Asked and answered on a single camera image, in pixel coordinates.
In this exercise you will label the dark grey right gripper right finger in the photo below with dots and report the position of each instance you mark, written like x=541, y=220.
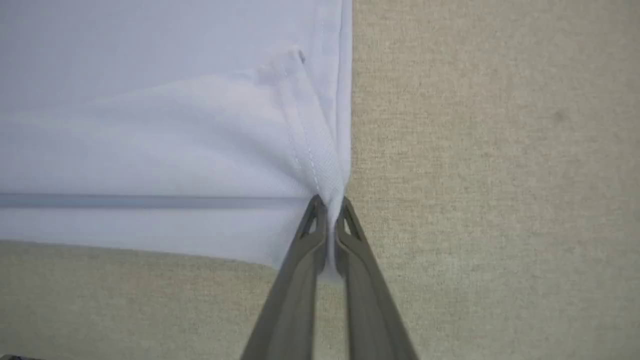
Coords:
x=367, y=310

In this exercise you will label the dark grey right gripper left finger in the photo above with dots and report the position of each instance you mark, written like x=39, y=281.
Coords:
x=292, y=300

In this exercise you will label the light blue garment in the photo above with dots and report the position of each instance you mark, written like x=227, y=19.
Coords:
x=150, y=125

